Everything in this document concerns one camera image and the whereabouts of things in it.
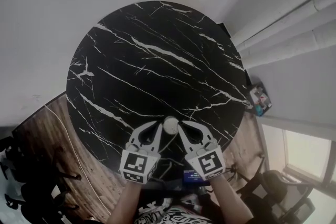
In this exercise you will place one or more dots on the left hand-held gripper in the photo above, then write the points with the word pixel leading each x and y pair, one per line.
pixel 134 164

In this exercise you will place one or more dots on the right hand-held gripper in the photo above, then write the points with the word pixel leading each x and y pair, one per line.
pixel 208 162

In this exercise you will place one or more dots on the white round object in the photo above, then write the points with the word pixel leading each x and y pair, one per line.
pixel 170 123

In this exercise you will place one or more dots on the person's right forearm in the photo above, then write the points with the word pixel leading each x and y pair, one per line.
pixel 231 202

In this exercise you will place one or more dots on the person's left forearm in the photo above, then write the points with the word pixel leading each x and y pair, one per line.
pixel 123 204

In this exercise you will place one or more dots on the black storage box with items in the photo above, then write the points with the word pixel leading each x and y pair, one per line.
pixel 260 99

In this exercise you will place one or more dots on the person's black printed shirt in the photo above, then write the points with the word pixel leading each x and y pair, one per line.
pixel 173 215

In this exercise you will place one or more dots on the black office chair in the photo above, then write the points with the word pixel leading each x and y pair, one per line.
pixel 275 194

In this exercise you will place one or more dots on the black swivel chair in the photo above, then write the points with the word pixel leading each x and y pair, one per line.
pixel 31 191

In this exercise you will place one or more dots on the thick white insulated pipe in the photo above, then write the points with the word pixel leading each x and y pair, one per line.
pixel 302 44

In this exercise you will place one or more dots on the window with dark frame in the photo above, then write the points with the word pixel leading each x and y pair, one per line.
pixel 307 157

